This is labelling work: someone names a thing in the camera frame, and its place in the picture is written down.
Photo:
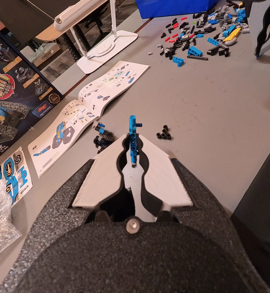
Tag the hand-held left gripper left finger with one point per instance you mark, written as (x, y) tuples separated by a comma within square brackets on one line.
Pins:
[(100, 180)]

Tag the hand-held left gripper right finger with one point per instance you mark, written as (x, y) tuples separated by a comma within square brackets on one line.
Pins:
[(167, 180)]

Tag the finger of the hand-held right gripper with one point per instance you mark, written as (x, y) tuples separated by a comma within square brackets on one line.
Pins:
[(260, 20)]

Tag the blue beam brick assembly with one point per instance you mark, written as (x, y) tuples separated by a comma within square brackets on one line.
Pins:
[(132, 142)]

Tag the grey desk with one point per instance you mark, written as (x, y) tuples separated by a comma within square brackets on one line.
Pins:
[(205, 103)]

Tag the small black blue gear assembly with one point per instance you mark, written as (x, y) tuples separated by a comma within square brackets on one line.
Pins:
[(103, 139)]

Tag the pile of small brick parts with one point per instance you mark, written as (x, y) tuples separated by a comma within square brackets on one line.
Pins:
[(201, 29)]

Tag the long black axle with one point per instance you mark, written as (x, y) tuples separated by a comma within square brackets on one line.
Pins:
[(197, 57)]

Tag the blue plastic bin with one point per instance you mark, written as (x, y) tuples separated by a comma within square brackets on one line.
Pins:
[(171, 8)]

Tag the instruction booklet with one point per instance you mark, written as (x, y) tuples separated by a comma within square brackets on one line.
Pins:
[(91, 98)]

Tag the blue L-shaped beam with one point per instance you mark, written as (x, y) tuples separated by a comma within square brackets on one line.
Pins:
[(178, 61)]

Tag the blue sticker sheet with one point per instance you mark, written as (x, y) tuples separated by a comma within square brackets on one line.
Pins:
[(11, 178)]

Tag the clear bag of parts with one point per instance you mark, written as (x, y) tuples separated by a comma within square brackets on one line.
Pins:
[(0, 217)]

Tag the robot kit box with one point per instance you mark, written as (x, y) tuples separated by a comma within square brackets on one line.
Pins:
[(16, 91)]

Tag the white folding stand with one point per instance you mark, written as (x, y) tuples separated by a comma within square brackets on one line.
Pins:
[(107, 48)]

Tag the cardboard box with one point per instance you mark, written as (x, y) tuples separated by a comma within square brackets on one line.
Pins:
[(48, 56)]

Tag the black partition panel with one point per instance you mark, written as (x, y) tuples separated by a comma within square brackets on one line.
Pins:
[(23, 18)]

